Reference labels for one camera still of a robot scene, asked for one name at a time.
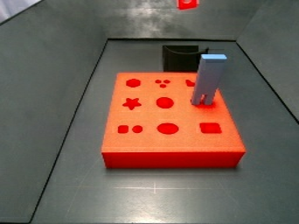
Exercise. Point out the red arch bar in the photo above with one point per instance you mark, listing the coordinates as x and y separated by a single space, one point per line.
187 4

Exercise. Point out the black cradle fixture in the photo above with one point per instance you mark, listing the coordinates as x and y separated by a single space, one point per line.
182 58

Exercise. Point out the blue arch peg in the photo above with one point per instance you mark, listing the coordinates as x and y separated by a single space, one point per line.
211 68

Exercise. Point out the orange shape-sorter block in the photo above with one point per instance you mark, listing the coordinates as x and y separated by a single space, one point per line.
158 131

